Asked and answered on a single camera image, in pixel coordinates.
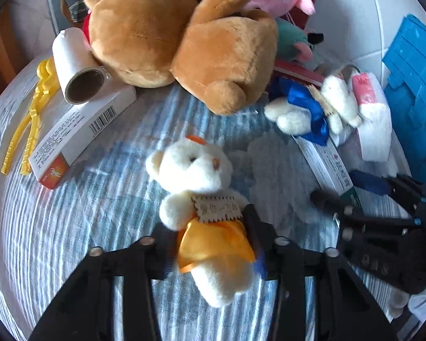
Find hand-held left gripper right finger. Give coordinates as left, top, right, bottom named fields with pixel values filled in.
left=241, top=203, right=398, bottom=341

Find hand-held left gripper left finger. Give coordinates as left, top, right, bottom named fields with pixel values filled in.
left=28, top=222, right=180, bottom=341

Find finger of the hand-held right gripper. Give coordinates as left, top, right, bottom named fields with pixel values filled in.
left=310, top=189, right=418, bottom=237
left=348, top=170, right=426, bottom=217

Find long white medicine box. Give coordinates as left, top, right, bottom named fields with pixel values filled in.
left=294, top=136, right=363, bottom=208

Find white bear plush orange dress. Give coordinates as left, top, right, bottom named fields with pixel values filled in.
left=145, top=136, right=258, bottom=308

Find blue plastic crate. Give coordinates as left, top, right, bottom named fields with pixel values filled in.
left=381, top=14, right=426, bottom=185

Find person's right hand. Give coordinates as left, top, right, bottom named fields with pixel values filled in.
left=387, top=286, right=426, bottom=324

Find pink white tissue packet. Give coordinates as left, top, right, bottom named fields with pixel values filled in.
left=351, top=72, right=393, bottom=163

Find white bear plush blue dress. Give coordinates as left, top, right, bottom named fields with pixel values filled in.
left=264, top=74, right=363, bottom=146

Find red flat box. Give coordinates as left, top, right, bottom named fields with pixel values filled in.
left=273, top=60, right=327, bottom=88

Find white orange medicine box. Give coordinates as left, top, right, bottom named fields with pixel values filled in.
left=29, top=86, right=137, bottom=190

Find yellow plastic tongs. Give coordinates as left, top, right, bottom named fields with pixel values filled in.
left=0, top=59, right=57, bottom=175

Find white paper roll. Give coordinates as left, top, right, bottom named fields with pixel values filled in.
left=52, top=27, right=109, bottom=106

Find brown bear plush toy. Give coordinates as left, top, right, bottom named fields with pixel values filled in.
left=82, top=0, right=279, bottom=116

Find dark grey box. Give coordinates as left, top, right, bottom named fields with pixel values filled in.
left=47, top=0, right=93, bottom=38

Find wooden door frame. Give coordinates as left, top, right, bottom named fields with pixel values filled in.
left=0, top=2, right=22, bottom=95

